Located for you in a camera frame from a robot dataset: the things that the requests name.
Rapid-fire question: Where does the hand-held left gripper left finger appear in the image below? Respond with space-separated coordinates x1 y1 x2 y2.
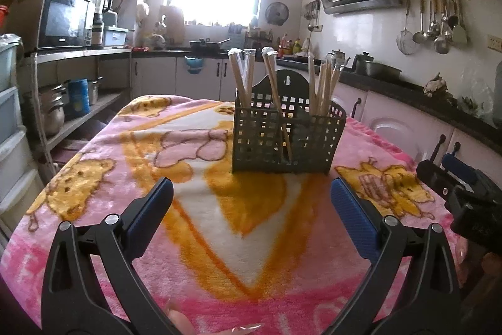
40 177 174 335

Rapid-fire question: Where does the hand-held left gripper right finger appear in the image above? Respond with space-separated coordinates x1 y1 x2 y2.
329 177 461 335

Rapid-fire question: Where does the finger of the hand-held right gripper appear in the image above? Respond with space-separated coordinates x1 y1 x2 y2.
416 159 451 202
441 153 489 195

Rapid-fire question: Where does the dark green plastic utensil basket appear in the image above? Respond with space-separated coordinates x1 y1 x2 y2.
231 69 348 176

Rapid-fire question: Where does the bunch of chopsticks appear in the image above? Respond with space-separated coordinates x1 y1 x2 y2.
227 46 350 163

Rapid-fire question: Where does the person's right hand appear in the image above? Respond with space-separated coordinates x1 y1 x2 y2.
455 241 502 290

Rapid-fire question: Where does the person's left hand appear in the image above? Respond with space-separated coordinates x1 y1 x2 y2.
165 298 264 335

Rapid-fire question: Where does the clear plastic bag of greens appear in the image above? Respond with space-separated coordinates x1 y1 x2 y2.
455 62 495 124

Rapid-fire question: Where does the dark grey cylindrical appliance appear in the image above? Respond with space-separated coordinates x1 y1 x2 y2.
495 60 502 126

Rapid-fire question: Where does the brown and white lumpy object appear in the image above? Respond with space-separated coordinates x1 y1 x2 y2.
424 73 448 97

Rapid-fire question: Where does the pink cartoon printed blanket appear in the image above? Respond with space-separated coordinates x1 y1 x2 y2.
0 95 467 335

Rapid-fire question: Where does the black kitchen countertop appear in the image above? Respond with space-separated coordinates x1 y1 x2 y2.
131 46 502 147

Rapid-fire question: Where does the black kettle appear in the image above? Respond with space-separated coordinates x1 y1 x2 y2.
350 51 403 80

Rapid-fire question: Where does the large steel ladle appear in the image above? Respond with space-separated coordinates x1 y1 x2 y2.
432 0 451 55

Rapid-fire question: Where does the pale kitchen turner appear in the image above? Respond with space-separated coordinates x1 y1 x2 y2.
451 0 470 46

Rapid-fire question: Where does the small steel pot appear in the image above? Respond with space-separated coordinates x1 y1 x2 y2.
87 77 103 105

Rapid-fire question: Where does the small steel ladle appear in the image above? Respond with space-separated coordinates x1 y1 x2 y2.
412 0 429 44

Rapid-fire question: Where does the blue canister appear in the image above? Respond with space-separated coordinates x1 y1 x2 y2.
67 78 92 116

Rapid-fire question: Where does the large steel pot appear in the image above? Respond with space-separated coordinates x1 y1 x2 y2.
38 82 68 136

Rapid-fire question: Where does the steel serving spoon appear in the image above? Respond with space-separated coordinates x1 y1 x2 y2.
427 0 442 38

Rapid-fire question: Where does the black serving spoon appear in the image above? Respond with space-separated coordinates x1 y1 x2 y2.
446 0 460 28

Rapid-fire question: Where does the stainless steel kettle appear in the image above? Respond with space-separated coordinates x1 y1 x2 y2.
327 48 351 66

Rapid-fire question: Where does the blue hanging plastic bin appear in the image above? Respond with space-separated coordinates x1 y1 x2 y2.
184 56 205 75

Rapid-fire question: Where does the grey plastic drawer cabinet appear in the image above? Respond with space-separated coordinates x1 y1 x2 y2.
0 33 45 237

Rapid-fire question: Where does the metal shelf rack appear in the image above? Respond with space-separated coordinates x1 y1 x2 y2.
21 46 134 179

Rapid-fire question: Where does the black frying pan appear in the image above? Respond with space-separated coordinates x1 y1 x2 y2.
189 38 232 54

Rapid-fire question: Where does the cluster of condiment bottles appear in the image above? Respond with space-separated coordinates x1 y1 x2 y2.
278 35 312 58

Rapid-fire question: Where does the white and blue storage box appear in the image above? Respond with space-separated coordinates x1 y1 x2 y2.
103 26 131 47

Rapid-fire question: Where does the beige plastic container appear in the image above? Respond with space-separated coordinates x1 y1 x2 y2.
158 4 186 46

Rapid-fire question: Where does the dark spice rack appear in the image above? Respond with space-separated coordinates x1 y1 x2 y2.
244 26 275 52

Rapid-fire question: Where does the small hanging utensil set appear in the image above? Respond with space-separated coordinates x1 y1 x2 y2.
304 0 324 33

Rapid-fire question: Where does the black microwave oven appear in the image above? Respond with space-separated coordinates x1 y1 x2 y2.
36 0 95 50

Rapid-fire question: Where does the wire mesh strainer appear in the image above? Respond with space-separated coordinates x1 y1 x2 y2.
395 0 417 56

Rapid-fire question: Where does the small black wall fan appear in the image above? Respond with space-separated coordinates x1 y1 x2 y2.
265 1 290 26

